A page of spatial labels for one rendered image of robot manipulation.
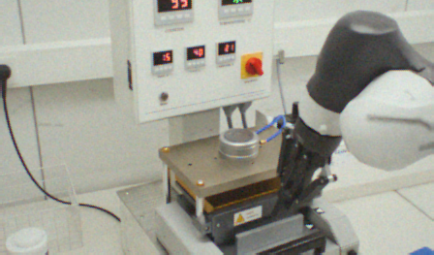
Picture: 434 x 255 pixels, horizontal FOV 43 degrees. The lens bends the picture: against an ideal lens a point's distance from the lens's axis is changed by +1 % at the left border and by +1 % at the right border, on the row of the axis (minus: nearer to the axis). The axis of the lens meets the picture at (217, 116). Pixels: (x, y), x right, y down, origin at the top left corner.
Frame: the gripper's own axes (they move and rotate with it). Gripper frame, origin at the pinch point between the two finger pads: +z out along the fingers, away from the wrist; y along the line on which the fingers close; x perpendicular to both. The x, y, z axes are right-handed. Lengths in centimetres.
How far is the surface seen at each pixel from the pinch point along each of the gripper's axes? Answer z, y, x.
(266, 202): 5.7, -4.6, 0.6
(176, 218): 14.3, -11.9, -13.4
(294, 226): 10.2, -0.4, 6.1
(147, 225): 24.6, -18.7, -15.4
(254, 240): 10.5, -0.3, -3.3
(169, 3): -17.5, -38.2, -8.7
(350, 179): 40, -24, 53
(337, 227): 8.8, 3.4, 13.3
